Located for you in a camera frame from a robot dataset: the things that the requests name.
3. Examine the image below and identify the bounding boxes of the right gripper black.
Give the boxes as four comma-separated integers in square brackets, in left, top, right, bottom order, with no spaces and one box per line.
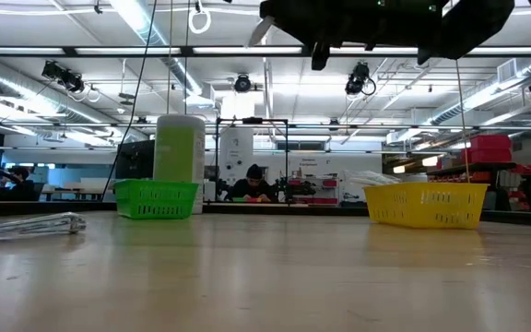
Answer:
[259,0,386,71]

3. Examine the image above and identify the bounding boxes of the black ceiling track light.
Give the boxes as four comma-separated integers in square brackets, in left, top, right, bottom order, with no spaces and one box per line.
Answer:
[41,59,85,93]
[344,61,377,97]
[233,73,253,93]

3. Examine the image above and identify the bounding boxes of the person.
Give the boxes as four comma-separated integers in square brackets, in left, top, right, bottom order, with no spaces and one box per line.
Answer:
[0,165,39,202]
[226,163,276,203]

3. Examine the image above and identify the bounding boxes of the green white wipes canister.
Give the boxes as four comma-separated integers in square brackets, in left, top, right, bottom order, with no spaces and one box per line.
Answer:
[153,113,207,216]

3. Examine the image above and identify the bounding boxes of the black monitor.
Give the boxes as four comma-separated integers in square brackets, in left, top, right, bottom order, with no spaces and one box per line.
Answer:
[115,139,156,181]

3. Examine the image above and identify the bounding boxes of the yellow plastic basket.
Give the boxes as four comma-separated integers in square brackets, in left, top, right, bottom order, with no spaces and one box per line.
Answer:
[363,182,490,231]

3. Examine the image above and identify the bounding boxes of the black storage shelf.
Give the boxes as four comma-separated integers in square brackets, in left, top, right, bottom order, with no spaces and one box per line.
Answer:
[426,160,518,208]

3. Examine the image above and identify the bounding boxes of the red storage bin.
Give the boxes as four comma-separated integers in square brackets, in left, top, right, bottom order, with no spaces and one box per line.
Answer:
[461,148,513,164]
[470,134,512,150]

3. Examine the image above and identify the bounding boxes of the green plastic basket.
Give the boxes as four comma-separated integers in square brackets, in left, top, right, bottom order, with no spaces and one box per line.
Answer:
[112,178,200,220]

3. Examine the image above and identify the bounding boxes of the long overhead light bar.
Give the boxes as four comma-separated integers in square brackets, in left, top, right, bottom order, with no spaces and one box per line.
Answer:
[0,44,531,59]

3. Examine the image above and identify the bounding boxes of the white hanging cable loop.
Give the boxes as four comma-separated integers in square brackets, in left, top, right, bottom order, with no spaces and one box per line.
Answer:
[188,6,212,36]

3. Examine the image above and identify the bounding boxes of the black metal frame stand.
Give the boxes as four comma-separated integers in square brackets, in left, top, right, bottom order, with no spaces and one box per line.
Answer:
[214,116,290,204]

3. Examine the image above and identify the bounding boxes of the black hanging cable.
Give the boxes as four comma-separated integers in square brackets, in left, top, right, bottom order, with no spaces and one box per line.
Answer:
[101,0,159,204]

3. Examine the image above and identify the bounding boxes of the black aluminium table frame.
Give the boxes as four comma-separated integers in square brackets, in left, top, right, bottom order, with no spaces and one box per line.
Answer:
[0,198,531,230]

